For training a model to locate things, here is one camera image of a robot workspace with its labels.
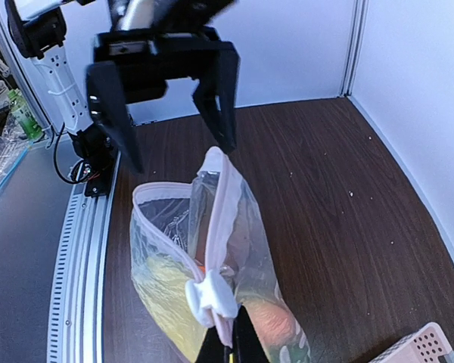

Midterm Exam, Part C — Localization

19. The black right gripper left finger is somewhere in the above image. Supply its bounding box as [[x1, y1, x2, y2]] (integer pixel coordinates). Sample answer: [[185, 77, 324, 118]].
[[195, 327, 231, 363]]

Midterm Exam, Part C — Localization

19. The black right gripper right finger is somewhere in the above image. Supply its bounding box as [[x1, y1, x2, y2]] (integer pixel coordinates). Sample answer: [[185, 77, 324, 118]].
[[232, 306, 267, 363]]

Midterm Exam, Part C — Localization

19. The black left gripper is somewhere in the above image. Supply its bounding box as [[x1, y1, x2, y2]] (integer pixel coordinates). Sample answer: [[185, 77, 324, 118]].
[[86, 26, 239, 173]]

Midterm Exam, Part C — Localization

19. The green orange toy mango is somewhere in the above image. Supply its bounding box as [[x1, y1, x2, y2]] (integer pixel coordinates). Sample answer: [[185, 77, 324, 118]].
[[243, 298, 311, 362]]

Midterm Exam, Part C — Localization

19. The yellow toy banana bunch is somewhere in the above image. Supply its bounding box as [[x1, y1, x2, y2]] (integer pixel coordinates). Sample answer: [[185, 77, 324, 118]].
[[131, 256, 207, 362]]

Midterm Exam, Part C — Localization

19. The clear zip top bag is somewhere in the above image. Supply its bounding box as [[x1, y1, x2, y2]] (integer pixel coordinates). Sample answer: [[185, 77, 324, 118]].
[[129, 145, 313, 363]]

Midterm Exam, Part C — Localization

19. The pink perforated plastic basket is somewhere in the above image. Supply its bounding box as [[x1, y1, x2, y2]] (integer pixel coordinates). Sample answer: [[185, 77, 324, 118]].
[[370, 322, 454, 363]]

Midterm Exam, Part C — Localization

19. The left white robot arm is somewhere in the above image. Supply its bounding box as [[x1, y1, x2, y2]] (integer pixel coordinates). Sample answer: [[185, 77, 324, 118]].
[[5, 1, 240, 172]]

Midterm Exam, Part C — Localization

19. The green white bottle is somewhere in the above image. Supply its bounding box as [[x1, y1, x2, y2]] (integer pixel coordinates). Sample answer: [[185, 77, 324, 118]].
[[8, 88, 43, 141]]

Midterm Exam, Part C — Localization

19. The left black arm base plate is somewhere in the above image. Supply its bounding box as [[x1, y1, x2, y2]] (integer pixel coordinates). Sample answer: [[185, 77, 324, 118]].
[[84, 150, 118, 198]]

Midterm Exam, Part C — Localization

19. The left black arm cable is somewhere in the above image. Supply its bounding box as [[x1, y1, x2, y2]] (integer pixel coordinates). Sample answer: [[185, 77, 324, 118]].
[[52, 123, 92, 186]]

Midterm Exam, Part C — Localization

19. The front aluminium rail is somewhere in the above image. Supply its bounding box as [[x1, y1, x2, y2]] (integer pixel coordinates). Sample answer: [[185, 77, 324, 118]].
[[46, 160, 120, 362]]

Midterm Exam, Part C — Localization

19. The left aluminium frame post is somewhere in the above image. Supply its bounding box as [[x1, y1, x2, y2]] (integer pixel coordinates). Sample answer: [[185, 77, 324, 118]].
[[340, 0, 369, 97]]

